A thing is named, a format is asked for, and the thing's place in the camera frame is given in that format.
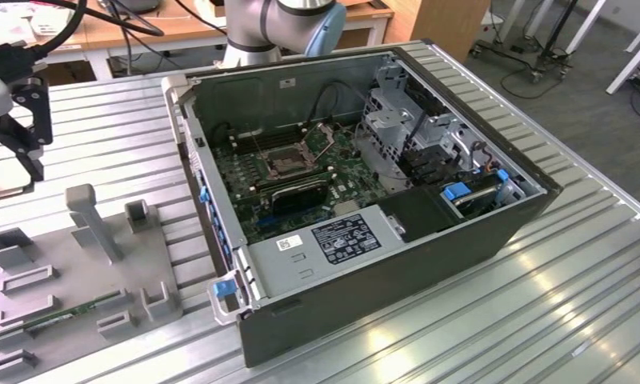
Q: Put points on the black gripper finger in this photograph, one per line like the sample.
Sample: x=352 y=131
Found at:
x=41 y=120

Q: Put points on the black wheeled stand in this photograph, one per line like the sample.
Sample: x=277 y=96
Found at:
x=556 y=32

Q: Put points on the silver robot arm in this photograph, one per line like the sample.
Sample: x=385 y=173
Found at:
x=250 y=24

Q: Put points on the hard disk in blue carrier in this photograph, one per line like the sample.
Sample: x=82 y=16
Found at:
x=454 y=191

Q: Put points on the blue card retainer clip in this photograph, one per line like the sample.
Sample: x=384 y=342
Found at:
x=202 y=194

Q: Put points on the green RAM stick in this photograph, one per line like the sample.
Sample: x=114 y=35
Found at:
x=58 y=318

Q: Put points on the green motherboard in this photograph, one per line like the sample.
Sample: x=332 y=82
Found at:
x=352 y=156

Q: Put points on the CPU socket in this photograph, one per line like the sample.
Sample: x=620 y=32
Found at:
x=290 y=162

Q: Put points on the white table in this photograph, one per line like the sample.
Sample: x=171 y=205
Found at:
x=588 y=24
x=636 y=60

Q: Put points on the wooden desk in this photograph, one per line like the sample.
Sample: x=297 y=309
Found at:
x=368 y=18

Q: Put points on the thin metal locking lever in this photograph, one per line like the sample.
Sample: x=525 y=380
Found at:
x=254 y=141

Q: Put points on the gray power supply unit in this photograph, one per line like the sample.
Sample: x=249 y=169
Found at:
x=288 y=276

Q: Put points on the small white box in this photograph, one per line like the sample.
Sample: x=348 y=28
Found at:
x=50 y=26

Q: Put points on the gray parts rack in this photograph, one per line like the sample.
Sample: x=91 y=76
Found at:
x=85 y=272

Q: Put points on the silver drive cage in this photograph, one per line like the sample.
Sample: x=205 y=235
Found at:
x=389 y=120

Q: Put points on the white tape label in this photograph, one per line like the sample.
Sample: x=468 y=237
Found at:
x=581 y=349

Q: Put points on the blue case latch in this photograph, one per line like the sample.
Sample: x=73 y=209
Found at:
x=222 y=289

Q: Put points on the open black PC case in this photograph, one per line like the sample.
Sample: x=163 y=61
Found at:
x=378 y=288

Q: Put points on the black RAM slot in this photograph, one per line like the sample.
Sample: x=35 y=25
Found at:
x=269 y=138
x=290 y=185

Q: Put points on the silver CPU chip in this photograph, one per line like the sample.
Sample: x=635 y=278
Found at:
x=2 y=189

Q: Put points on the wooden cabinet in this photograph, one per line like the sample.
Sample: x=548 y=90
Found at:
x=442 y=24

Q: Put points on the silver chipset heatsink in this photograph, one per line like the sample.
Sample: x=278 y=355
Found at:
x=346 y=208

